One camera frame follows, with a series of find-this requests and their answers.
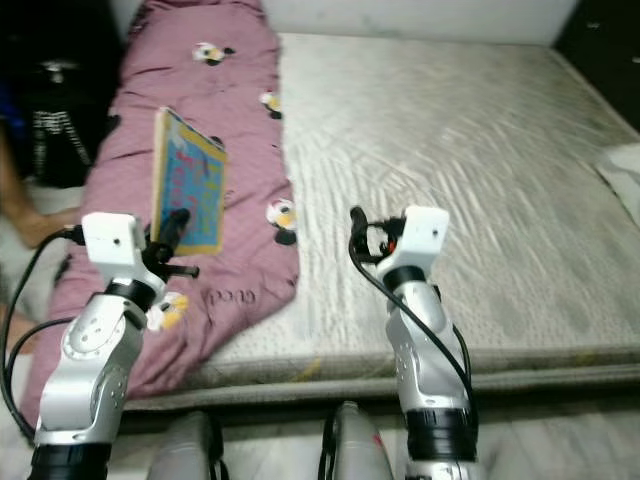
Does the person in grey shorts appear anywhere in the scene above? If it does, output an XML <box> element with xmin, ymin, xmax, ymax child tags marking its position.
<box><xmin>0</xmin><ymin>135</ymin><xmax>76</xmax><ymax>356</ymax></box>

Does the pink quilt with cartoon print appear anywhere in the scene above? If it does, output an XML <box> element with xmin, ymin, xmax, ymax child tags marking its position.
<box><xmin>18</xmin><ymin>0</ymin><xmax>301</xmax><ymax>441</ymax></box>

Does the colourful yellow-edged picture book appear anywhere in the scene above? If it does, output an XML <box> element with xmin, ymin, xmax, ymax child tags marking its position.
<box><xmin>152</xmin><ymin>106</ymin><xmax>229</xmax><ymax>257</ymax></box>

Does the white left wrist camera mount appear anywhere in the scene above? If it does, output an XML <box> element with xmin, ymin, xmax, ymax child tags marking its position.
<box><xmin>82</xmin><ymin>212</ymin><xmax>146</xmax><ymax>286</ymax></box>

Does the grey robot leg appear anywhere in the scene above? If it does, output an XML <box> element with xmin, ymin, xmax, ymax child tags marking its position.
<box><xmin>318</xmin><ymin>400</ymin><xmax>406</xmax><ymax>480</ymax></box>
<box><xmin>145</xmin><ymin>410</ymin><xmax>226</xmax><ymax>480</ymax></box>

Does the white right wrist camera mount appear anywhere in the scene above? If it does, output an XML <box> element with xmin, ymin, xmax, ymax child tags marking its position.
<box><xmin>395</xmin><ymin>206</ymin><xmax>451</xmax><ymax>271</ymax></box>

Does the black tufted headboard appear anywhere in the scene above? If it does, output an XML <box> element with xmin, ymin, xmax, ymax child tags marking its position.
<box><xmin>555</xmin><ymin>0</ymin><xmax>640</xmax><ymax>101</ymax></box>

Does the grey bed base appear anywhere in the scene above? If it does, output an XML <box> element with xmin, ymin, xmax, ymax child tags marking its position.
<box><xmin>130</xmin><ymin>375</ymin><xmax>640</xmax><ymax>413</ymax></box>

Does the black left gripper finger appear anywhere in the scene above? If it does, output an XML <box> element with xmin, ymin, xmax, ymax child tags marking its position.
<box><xmin>155</xmin><ymin>208</ymin><xmax>191</xmax><ymax>251</ymax></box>

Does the black bag with white print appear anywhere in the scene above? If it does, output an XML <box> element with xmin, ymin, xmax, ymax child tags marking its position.
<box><xmin>15</xmin><ymin>55</ymin><xmax>123</xmax><ymax>189</ymax></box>

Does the grey left robot leg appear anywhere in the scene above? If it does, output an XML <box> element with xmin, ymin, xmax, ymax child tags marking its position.
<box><xmin>145</xmin><ymin>410</ymin><xmax>226</xmax><ymax>480</ymax></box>

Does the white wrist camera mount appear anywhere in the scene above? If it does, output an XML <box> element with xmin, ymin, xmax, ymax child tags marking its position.
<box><xmin>82</xmin><ymin>212</ymin><xmax>146</xmax><ymax>286</ymax></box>
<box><xmin>395</xmin><ymin>206</ymin><xmax>451</xmax><ymax>271</ymax></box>

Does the white quilted mattress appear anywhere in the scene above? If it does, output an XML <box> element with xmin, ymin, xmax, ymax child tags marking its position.
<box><xmin>130</xmin><ymin>33</ymin><xmax>640</xmax><ymax>401</ymax></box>

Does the grey right robot leg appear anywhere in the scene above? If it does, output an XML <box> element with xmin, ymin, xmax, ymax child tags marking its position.
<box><xmin>318</xmin><ymin>400</ymin><xmax>406</xmax><ymax>480</ymax></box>

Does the white pillow with tree print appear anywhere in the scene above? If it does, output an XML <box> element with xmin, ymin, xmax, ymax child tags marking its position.
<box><xmin>598</xmin><ymin>143</ymin><xmax>640</xmax><ymax>213</ymax></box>

